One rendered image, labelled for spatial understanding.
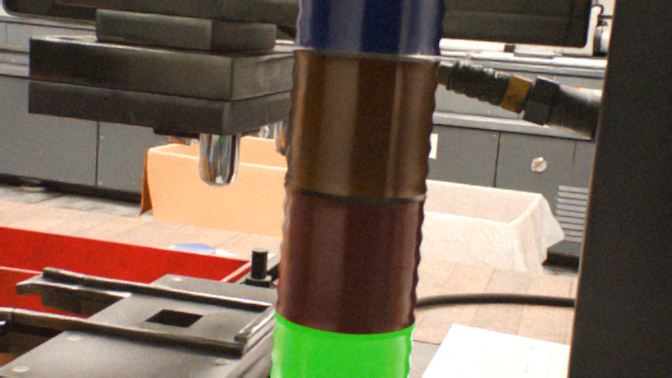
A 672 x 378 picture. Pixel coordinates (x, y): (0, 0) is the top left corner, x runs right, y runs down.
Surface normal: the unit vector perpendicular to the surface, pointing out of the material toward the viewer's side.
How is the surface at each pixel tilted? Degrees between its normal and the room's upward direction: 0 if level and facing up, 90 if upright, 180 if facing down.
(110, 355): 0
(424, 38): 104
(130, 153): 90
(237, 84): 90
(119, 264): 90
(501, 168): 90
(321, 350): 76
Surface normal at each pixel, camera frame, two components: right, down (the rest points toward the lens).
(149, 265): -0.26, 0.15
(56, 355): 0.07, -0.98
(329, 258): -0.29, -0.10
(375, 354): 0.45, -0.05
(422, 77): 0.75, -0.07
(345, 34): -0.33, 0.38
